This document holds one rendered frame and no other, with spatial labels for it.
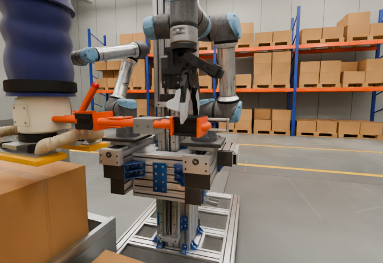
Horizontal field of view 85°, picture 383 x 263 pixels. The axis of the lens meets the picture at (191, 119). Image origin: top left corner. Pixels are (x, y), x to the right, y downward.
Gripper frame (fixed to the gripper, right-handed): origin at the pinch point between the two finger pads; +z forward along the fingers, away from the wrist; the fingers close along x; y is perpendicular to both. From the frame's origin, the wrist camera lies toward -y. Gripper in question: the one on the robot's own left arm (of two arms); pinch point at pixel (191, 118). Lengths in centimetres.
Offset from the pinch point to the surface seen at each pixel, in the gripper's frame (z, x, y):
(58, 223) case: 48, -5, 64
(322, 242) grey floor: 121, -151, -65
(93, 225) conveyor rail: 64, -30, 72
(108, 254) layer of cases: 67, -18, 49
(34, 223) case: 42, 4, 64
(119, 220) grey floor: 120, -112, 126
